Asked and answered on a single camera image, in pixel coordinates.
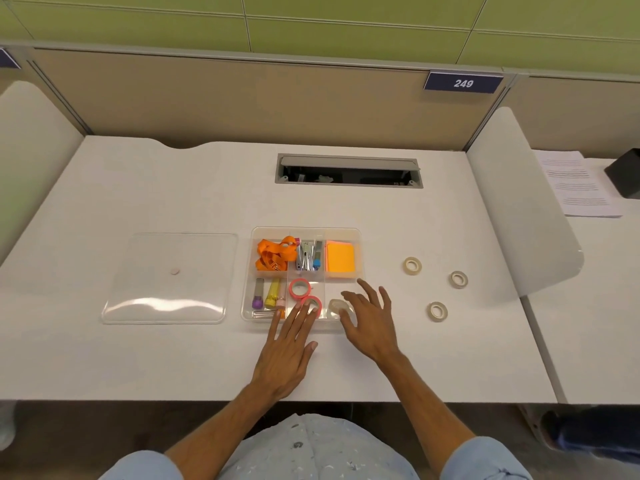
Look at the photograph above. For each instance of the printed paper sheets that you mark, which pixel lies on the printed paper sheets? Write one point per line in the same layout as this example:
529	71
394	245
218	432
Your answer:
575	184

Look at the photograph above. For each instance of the orange pink highlighter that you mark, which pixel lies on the orange pink highlighter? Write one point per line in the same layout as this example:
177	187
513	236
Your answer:
281	305

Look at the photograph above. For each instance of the silver stapler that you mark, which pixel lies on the silver stapler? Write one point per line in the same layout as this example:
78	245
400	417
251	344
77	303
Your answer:
305	255

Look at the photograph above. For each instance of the beige cubicle partition panel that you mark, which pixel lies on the beige cubicle partition panel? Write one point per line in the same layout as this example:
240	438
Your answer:
250	104

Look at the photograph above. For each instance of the clear plastic organizer tray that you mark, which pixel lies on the clear plastic organizer tray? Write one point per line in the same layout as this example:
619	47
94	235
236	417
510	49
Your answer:
345	287

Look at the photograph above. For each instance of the clear tape roll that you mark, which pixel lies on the clear tape roll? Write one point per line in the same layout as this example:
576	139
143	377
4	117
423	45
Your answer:
336	307

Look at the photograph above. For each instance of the person's right thumb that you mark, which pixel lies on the person's right thumb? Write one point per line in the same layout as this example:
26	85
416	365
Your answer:
348	327

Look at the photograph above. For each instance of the person's left middle finger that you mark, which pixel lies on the person's left middle finger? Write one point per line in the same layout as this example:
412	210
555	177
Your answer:
299	319

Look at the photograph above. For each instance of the person's light blue shirt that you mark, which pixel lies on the person's light blue shirt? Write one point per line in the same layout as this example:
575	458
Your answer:
320	449

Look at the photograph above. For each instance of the pink tape roll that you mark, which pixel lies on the pink tape roll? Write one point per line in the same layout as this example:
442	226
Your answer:
292	289
318	303

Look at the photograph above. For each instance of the yellow highlighter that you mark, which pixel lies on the yellow highlighter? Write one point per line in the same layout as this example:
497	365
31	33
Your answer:
273	293

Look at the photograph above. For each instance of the white desk side divider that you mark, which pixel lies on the white desk side divider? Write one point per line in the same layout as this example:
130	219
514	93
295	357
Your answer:
30	159
520	204

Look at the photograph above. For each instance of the person's right middle finger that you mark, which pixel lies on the person's right middle finger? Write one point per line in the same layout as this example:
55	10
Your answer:
368	293

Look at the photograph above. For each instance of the person's left forearm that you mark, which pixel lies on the person's left forearm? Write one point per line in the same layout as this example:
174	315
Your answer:
220	427

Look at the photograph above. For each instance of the beige tape roll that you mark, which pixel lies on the beige tape roll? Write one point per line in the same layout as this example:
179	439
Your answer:
430	312
453	280
406	266

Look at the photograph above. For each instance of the person's left little finger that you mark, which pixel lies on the person's left little finger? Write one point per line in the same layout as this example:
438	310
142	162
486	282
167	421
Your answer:
275	327

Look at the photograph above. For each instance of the person's left thumb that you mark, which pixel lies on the person's left thumb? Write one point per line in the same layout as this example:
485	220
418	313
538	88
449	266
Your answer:
310	351

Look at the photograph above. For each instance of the clear plastic tray lid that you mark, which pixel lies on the clear plastic tray lid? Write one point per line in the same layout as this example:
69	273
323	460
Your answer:
165	289

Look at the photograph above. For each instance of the dark blue number sign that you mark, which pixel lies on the dark blue number sign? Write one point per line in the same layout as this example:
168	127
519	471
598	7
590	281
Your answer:
462	82
7	59

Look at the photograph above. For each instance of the purple highlighter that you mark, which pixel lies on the purple highlighter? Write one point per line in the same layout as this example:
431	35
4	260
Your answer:
258	293

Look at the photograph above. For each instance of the person's right forearm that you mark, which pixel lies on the person's right forearm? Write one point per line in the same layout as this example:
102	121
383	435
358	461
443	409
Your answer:
425	409

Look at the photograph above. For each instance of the person's right hand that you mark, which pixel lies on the person's right hand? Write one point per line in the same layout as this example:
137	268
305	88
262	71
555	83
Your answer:
372	329

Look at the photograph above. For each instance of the person's left hand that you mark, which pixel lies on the person's left hand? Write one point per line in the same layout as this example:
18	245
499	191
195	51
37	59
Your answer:
280	362

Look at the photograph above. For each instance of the black box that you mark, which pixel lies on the black box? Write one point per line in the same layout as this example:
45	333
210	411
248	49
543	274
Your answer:
625	174

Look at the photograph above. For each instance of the orange sticky note pad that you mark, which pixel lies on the orange sticky note pad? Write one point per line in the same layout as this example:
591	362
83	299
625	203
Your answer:
340	257

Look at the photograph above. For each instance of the white object under desk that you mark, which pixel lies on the white object under desk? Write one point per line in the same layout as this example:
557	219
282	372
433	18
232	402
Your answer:
6	424

